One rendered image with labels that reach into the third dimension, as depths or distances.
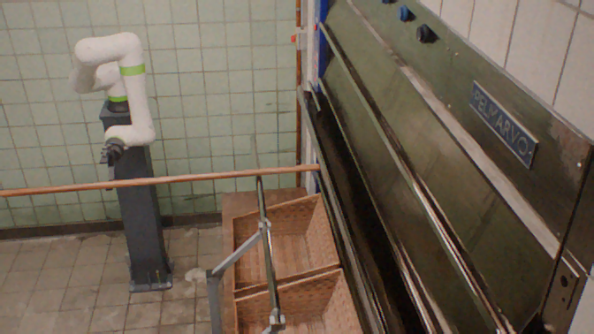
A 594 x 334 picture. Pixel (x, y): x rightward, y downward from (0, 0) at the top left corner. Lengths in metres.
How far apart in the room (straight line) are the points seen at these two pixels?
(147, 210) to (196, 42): 1.05
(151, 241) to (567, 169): 2.82
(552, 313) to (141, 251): 2.81
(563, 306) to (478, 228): 0.28
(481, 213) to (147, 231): 2.51
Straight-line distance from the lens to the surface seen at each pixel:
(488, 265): 1.09
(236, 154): 3.77
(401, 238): 1.56
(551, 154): 0.92
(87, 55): 2.52
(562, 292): 0.91
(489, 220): 1.11
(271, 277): 1.87
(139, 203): 3.26
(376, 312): 1.41
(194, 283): 3.62
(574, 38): 0.84
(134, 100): 2.64
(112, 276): 3.80
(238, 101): 3.59
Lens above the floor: 2.45
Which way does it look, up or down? 31 degrees down
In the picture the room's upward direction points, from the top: straight up
